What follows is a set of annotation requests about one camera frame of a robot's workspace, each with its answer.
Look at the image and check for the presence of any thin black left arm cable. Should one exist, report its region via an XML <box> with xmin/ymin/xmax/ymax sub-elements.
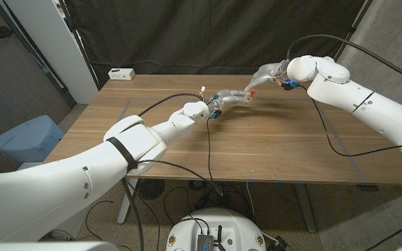
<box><xmin>120</xmin><ymin>117</ymin><xmax>225</xmax><ymax>251</ymax></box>

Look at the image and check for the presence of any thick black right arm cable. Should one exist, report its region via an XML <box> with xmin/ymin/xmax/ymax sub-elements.
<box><xmin>286</xmin><ymin>33</ymin><xmax>402</xmax><ymax>88</ymax></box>

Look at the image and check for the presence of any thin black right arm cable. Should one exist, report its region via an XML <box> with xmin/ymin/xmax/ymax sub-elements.
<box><xmin>297</xmin><ymin>84</ymin><xmax>402</xmax><ymax>158</ymax></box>

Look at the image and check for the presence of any white floor cable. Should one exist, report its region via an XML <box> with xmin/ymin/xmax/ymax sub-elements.
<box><xmin>245</xmin><ymin>181</ymin><xmax>256</xmax><ymax>219</ymax></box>

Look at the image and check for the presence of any black door handle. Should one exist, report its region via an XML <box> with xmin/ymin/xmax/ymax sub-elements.
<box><xmin>0</xmin><ymin>25</ymin><xmax>15</xmax><ymax>39</ymax></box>

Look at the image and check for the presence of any black floor cable bundle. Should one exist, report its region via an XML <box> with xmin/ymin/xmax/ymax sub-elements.
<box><xmin>162</xmin><ymin>179</ymin><xmax>258</xmax><ymax>224</ymax></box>

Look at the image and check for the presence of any white power strip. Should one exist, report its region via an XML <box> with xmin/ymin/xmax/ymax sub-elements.
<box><xmin>107</xmin><ymin>68</ymin><xmax>136</xmax><ymax>81</ymax></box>

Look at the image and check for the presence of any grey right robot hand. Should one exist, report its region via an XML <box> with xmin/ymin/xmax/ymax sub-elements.
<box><xmin>244</xmin><ymin>59</ymin><xmax>299</xmax><ymax>92</ymax></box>

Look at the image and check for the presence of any large wooden panel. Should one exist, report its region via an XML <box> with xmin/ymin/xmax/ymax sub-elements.
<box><xmin>120</xmin><ymin>98</ymin><xmax>369</xmax><ymax>184</ymax></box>

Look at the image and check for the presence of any grey table leg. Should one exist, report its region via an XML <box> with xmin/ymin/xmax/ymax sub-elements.
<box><xmin>294</xmin><ymin>183</ymin><xmax>318</xmax><ymax>234</ymax></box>

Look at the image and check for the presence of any black backdrop curtain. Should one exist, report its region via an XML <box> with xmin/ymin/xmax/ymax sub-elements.
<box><xmin>63</xmin><ymin>0</ymin><xmax>373</xmax><ymax>88</ymax></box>

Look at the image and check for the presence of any blue plastic bin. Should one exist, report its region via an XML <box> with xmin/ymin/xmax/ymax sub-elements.
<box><xmin>0</xmin><ymin>115</ymin><xmax>65</xmax><ymax>167</ymax></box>

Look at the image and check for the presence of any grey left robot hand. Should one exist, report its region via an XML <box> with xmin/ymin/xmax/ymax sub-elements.
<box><xmin>204</xmin><ymin>89</ymin><xmax>253</xmax><ymax>119</ymax></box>

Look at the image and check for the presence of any white table leg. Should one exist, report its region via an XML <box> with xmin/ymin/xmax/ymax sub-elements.
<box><xmin>117</xmin><ymin>178</ymin><xmax>139</xmax><ymax>225</ymax></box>

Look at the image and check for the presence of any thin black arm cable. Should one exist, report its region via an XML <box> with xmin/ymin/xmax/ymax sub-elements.
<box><xmin>297</xmin><ymin>84</ymin><xmax>402</xmax><ymax>158</ymax></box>
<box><xmin>120</xmin><ymin>117</ymin><xmax>225</xmax><ymax>251</ymax></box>

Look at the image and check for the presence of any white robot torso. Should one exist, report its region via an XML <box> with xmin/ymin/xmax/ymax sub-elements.
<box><xmin>165</xmin><ymin>208</ymin><xmax>267</xmax><ymax>251</ymax></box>

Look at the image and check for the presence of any grey electronics box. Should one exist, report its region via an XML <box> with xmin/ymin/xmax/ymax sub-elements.
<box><xmin>196</xmin><ymin>234</ymin><xmax>215</xmax><ymax>251</ymax></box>

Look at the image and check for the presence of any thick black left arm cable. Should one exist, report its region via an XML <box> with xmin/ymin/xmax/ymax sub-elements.
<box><xmin>137</xmin><ymin>93</ymin><xmax>205</xmax><ymax>117</ymax></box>

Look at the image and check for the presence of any black backdrop stand pole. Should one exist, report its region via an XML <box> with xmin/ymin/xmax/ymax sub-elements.
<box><xmin>325</xmin><ymin>0</ymin><xmax>375</xmax><ymax>76</ymax></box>
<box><xmin>58</xmin><ymin>0</ymin><xmax>101</xmax><ymax>90</ymax></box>

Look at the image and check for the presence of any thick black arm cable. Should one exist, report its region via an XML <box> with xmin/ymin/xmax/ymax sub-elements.
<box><xmin>286</xmin><ymin>33</ymin><xmax>402</xmax><ymax>88</ymax></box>
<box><xmin>137</xmin><ymin>93</ymin><xmax>205</xmax><ymax>117</ymax></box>

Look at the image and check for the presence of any round black fan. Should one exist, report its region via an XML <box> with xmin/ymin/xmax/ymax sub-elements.
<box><xmin>137</xmin><ymin>178</ymin><xmax>165</xmax><ymax>201</ymax></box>

